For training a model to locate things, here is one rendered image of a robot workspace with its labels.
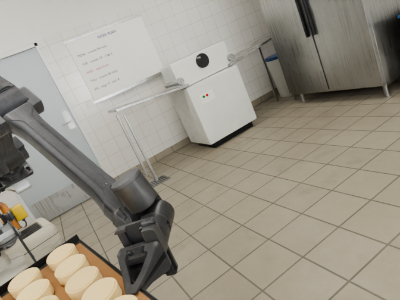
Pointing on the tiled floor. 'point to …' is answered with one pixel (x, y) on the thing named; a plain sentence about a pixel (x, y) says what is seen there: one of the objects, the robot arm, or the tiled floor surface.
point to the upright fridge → (335, 43)
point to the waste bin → (272, 62)
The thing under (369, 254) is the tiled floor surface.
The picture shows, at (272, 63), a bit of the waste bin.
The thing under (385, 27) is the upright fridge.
